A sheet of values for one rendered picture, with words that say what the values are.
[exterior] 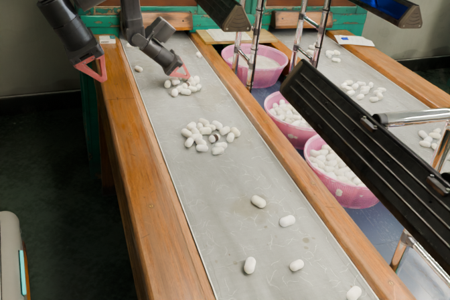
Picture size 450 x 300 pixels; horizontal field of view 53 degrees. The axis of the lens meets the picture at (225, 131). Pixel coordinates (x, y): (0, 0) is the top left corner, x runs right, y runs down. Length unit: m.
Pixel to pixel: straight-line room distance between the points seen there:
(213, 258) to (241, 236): 0.09
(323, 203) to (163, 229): 0.38
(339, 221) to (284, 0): 1.33
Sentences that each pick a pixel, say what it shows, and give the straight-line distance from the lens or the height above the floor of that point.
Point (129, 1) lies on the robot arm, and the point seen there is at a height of 1.03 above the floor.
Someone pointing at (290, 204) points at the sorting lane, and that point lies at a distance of 1.10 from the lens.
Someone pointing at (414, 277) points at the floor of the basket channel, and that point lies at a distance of 1.13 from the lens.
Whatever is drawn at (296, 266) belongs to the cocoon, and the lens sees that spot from 0.94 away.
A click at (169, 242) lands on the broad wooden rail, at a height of 0.76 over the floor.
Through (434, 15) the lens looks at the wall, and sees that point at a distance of 4.21.
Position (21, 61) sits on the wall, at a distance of 2.85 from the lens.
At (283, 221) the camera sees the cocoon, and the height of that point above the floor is 0.76.
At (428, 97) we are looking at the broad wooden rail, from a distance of 1.78.
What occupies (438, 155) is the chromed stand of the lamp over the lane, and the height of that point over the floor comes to 1.03.
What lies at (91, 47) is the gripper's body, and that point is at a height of 1.09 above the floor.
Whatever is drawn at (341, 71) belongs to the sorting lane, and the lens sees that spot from 1.89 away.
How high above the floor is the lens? 1.42
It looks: 31 degrees down
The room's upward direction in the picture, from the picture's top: 6 degrees clockwise
